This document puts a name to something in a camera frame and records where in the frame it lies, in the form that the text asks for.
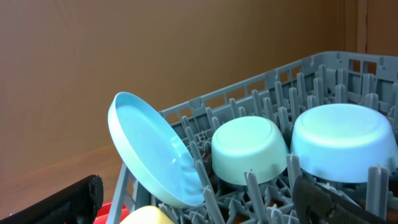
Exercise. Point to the grey dishwasher rack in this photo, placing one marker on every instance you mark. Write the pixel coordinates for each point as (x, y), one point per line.
(280, 95)

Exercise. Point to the green bowl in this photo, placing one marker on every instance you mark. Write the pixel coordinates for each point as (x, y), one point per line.
(249, 143)

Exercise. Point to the yellow cup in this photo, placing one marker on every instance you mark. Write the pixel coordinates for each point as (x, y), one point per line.
(147, 215)

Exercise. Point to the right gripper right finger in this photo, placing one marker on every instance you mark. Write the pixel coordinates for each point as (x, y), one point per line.
(318, 203)

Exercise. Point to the light blue plate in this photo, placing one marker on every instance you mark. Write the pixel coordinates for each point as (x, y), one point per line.
(153, 152)

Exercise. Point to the red plastic tray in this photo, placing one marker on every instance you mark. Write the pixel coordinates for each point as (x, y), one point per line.
(103, 213)

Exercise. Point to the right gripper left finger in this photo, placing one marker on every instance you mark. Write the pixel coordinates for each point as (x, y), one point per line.
(77, 203)

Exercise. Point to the light blue bowl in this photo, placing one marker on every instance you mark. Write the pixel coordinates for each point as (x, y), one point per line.
(340, 142)

